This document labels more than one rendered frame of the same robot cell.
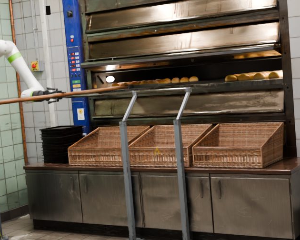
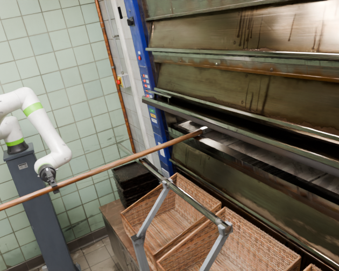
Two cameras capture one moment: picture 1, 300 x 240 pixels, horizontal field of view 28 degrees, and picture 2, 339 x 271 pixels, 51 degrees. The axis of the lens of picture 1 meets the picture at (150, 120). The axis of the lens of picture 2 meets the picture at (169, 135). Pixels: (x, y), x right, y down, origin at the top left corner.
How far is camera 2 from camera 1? 3.73 m
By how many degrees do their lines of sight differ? 38
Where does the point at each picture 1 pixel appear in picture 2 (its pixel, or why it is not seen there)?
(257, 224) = not seen: outside the picture
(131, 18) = (187, 37)
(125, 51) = (187, 86)
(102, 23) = (161, 38)
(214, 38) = (306, 105)
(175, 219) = not seen: outside the picture
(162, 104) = (234, 179)
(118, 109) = (191, 161)
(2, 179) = (110, 193)
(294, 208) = not seen: outside the picture
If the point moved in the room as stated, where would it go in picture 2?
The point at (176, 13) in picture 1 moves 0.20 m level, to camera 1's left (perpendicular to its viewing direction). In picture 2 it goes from (240, 36) to (197, 42)
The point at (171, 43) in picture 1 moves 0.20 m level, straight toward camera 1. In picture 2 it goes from (238, 91) to (218, 105)
